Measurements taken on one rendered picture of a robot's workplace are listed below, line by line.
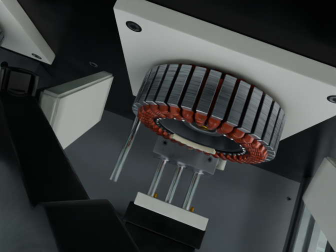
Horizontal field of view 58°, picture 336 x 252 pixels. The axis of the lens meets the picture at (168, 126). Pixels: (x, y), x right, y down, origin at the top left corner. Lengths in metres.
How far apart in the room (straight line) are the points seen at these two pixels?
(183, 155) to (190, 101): 0.17
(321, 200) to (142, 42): 0.14
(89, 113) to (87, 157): 0.34
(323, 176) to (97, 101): 0.13
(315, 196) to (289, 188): 0.33
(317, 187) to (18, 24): 0.25
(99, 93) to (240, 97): 0.08
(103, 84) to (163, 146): 0.20
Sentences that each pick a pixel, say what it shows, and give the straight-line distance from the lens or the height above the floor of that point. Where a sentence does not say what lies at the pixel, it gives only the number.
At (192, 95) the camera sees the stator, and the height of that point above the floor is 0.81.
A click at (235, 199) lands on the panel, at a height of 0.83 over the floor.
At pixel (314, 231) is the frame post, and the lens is 0.46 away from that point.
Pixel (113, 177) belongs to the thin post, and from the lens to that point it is 0.30.
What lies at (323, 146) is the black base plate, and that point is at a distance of 0.32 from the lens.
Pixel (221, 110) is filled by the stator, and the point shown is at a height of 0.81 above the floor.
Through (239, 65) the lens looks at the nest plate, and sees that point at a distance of 0.19.
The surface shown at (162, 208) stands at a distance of 0.25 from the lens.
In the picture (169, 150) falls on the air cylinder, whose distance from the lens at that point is 0.35.
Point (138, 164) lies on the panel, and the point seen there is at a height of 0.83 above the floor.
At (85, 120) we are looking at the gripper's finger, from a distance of 0.16.
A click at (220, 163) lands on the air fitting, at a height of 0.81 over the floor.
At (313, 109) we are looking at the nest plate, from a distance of 0.22.
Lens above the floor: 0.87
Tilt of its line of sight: 13 degrees down
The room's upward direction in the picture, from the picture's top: 159 degrees counter-clockwise
